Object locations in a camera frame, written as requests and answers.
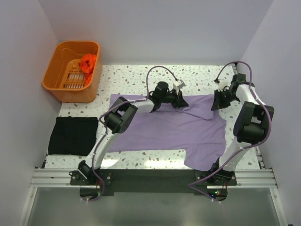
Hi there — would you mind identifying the folded black t shirt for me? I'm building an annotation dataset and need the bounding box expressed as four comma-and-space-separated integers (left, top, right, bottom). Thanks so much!
48, 116, 98, 156

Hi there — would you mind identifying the orange plastic basket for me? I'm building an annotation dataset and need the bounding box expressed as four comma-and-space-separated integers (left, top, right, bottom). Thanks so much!
42, 40, 103, 103

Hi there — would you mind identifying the orange t shirt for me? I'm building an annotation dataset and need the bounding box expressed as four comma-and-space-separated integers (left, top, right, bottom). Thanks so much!
78, 54, 97, 83

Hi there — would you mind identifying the aluminium rail frame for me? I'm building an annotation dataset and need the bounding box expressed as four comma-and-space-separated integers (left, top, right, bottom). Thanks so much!
17, 61, 289, 226

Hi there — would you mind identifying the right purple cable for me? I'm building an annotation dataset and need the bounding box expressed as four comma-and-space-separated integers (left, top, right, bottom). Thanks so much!
188, 61, 271, 197

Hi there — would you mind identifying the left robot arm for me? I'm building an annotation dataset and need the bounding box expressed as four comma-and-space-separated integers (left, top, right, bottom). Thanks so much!
69, 80, 189, 186

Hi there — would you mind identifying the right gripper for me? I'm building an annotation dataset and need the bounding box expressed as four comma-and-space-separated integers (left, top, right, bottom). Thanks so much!
211, 89, 239, 111

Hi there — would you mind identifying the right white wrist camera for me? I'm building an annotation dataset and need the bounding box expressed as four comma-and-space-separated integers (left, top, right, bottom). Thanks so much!
214, 80, 229, 92

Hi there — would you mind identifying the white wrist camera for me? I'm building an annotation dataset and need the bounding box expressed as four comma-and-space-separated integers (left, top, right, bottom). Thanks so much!
214, 80, 229, 92
173, 80, 186, 89

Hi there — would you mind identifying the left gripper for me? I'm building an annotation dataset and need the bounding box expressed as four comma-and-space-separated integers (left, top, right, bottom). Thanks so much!
160, 89, 189, 109

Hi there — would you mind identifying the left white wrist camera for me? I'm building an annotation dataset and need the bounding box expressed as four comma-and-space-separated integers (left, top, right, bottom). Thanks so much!
173, 80, 186, 89

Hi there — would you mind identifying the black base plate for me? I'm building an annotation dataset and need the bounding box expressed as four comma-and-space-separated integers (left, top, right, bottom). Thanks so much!
69, 169, 237, 201

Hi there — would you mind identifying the purple t shirt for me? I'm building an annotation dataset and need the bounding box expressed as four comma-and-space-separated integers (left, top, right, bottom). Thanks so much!
109, 95, 226, 171

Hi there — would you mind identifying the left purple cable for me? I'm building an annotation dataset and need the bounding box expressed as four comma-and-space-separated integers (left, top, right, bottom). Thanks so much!
79, 65, 179, 202

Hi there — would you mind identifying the purple cable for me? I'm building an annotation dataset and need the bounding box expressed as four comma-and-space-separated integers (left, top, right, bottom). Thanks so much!
79, 65, 179, 202
188, 61, 271, 197

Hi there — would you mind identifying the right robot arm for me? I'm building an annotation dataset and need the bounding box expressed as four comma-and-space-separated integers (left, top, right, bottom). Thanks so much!
207, 73, 275, 185

